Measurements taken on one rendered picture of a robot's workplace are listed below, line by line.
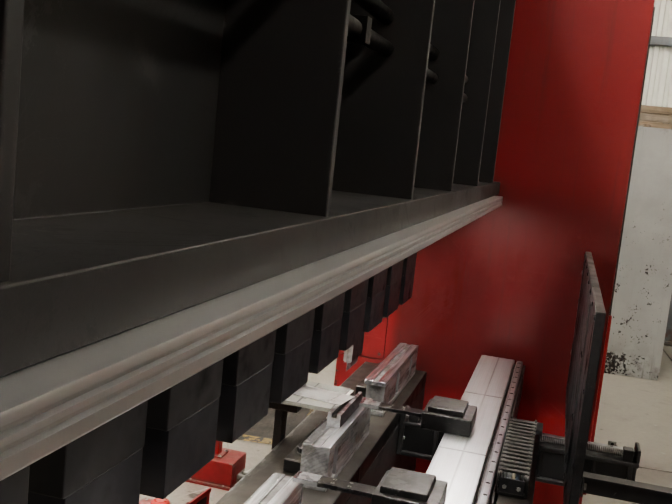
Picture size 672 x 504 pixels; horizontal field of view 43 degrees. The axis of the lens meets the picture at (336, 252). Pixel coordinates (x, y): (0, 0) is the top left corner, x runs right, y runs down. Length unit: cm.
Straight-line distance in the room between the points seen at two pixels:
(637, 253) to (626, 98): 434
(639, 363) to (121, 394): 683
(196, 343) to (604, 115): 234
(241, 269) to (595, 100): 222
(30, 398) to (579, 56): 250
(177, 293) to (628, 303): 663
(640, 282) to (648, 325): 34
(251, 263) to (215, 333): 11
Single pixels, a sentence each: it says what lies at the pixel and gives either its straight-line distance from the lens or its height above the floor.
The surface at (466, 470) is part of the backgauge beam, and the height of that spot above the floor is 98.
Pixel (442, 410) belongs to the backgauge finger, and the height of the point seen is 103.
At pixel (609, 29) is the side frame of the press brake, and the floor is 201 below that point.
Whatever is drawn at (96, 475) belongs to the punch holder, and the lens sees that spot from 85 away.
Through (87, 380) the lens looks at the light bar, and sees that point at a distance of 38.
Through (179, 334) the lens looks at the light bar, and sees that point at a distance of 45.
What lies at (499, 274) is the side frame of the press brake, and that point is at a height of 123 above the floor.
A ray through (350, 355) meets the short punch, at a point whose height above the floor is 112.
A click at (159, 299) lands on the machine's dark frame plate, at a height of 149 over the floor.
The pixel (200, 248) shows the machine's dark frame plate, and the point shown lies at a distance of 52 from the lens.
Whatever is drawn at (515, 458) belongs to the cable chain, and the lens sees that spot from 167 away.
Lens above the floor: 159
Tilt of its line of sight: 7 degrees down
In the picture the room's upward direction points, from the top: 6 degrees clockwise
